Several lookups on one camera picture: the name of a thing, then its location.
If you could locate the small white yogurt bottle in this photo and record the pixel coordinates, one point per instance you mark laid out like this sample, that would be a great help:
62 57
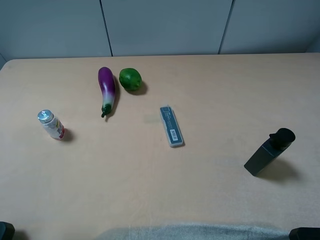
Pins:
51 124

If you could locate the black left robot base corner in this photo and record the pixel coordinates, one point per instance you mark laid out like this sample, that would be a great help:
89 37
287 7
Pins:
7 231

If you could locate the black right robot base corner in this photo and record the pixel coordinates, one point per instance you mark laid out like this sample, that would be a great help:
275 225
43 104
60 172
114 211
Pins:
305 233

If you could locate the grey pencil lead case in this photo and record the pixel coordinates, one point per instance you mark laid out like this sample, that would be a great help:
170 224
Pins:
171 127

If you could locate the green lime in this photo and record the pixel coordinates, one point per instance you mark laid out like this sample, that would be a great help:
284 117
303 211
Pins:
130 79

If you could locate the purple toy eggplant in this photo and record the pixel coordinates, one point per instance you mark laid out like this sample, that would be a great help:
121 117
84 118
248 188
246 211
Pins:
108 89

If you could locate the grey cloth at table edge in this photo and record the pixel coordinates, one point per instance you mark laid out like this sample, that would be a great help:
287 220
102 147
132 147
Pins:
194 232

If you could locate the black pump bottle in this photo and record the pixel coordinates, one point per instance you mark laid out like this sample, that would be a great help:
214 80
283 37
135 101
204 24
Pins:
273 147

